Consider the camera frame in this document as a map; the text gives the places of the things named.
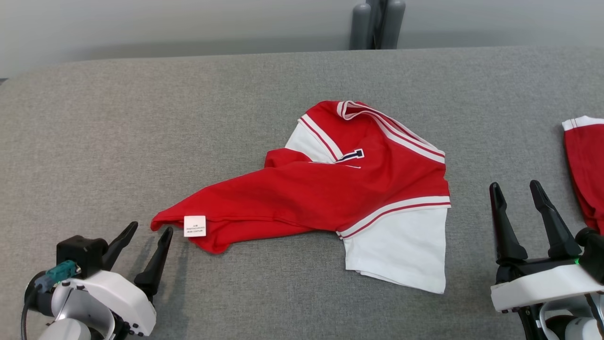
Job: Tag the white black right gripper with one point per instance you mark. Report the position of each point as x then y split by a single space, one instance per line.
542 283

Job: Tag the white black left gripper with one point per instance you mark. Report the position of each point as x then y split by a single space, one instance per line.
118 297

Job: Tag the red shorts white waistband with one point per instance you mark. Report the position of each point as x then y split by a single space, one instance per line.
587 165

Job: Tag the red white striped jersey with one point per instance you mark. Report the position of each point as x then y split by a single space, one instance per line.
330 189

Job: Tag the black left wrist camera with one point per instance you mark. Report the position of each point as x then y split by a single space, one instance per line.
80 255

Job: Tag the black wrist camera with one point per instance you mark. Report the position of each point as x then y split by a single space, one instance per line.
593 255
80 255

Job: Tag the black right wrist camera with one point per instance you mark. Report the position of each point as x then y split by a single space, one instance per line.
593 255

